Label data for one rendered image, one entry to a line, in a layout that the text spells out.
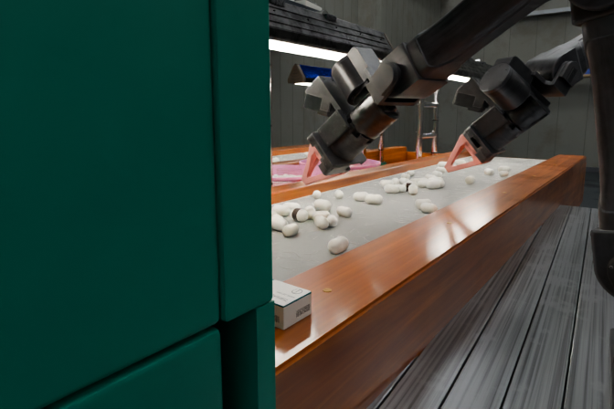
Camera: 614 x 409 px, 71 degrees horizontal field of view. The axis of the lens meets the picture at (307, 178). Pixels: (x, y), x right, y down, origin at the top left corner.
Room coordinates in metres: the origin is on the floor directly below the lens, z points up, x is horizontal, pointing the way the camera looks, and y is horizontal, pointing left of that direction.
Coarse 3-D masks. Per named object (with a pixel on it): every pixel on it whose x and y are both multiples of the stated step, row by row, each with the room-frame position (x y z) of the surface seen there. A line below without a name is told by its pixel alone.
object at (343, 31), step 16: (272, 16) 0.69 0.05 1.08; (288, 16) 0.73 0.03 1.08; (304, 16) 0.77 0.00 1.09; (320, 16) 0.82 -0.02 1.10; (272, 32) 0.68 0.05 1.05; (288, 32) 0.71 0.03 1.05; (304, 32) 0.74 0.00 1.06; (320, 32) 0.78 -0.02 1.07; (336, 32) 0.83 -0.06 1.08; (352, 32) 0.89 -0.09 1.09; (368, 32) 0.95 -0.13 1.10; (320, 48) 0.78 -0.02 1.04; (336, 48) 0.81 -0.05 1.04; (384, 48) 0.97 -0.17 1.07
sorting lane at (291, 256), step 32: (512, 160) 1.71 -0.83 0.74; (544, 160) 1.71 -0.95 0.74; (352, 192) 1.01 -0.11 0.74; (384, 192) 1.01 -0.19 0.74; (448, 192) 1.01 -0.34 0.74; (288, 224) 0.71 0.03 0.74; (352, 224) 0.71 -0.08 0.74; (384, 224) 0.71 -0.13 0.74; (288, 256) 0.54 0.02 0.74; (320, 256) 0.54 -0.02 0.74
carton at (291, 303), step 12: (276, 288) 0.33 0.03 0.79; (288, 288) 0.33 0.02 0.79; (300, 288) 0.33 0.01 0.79; (276, 300) 0.31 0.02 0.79; (288, 300) 0.31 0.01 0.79; (300, 300) 0.32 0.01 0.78; (276, 312) 0.31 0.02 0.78; (288, 312) 0.31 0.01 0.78; (300, 312) 0.32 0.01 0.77; (276, 324) 0.31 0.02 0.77; (288, 324) 0.31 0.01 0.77
